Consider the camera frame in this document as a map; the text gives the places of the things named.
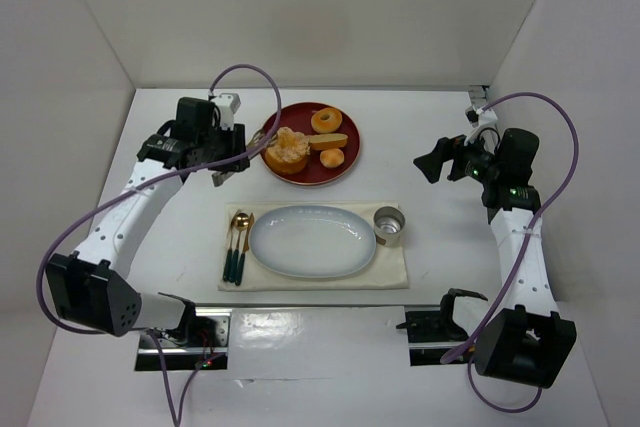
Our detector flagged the stainless steel tongs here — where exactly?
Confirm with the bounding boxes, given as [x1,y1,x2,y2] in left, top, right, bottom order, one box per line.
[211,129,275,187]

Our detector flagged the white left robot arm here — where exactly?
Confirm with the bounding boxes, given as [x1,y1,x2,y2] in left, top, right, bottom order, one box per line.
[44,93,249,337]

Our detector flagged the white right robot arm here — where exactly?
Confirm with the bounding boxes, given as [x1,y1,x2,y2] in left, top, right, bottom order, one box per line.
[414,128,577,389]

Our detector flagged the sliced bread loaf piece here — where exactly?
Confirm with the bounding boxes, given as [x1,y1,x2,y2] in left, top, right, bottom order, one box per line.
[307,133,349,151]

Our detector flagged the orange round cake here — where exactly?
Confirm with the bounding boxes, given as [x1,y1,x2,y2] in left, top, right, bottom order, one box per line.
[264,147,308,175]

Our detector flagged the sugared twisted donut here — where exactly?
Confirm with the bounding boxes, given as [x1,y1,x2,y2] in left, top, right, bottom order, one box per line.
[267,127,310,163]

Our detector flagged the steel cup with cork base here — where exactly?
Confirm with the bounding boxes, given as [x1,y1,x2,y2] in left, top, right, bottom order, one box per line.
[373,206,406,247]

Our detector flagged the dark red round tray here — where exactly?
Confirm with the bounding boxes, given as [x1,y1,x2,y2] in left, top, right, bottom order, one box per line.
[260,102,361,186]

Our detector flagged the small round bun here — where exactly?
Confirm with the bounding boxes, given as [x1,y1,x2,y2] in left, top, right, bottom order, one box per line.
[319,148,345,169]

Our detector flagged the cream cloth placemat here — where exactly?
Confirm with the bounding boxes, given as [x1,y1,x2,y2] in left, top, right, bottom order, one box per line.
[218,202,409,292]

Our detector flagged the pale blue oval plate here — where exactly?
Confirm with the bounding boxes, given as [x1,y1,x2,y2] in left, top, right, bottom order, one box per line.
[249,205,376,280]

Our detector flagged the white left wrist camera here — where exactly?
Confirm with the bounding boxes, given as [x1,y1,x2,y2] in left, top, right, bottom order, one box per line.
[209,93,241,130]

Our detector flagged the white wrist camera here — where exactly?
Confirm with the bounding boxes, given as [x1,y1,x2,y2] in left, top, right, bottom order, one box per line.
[465,106,498,128]
[209,93,241,130]

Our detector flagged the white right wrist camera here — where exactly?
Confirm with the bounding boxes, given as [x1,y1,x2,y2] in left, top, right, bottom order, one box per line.
[465,106,498,128]

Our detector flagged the gold spoon green handle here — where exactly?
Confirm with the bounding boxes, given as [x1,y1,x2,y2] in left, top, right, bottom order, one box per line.
[229,212,250,283]

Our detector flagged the plain ring donut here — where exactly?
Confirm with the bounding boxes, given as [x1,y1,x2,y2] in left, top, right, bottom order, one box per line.
[311,107,343,134]

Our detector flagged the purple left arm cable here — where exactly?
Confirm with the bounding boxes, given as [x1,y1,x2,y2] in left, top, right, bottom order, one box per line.
[36,63,284,427]

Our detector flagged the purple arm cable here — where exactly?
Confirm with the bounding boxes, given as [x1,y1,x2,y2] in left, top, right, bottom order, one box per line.
[36,63,284,427]
[439,91,580,414]

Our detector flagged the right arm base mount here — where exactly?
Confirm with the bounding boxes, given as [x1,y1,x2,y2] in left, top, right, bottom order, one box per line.
[396,309,468,367]

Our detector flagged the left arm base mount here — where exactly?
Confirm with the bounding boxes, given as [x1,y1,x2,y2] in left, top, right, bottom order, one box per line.
[154,307,232,372]

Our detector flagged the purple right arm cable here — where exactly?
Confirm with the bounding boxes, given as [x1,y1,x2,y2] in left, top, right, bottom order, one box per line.
[439,91,580,414]

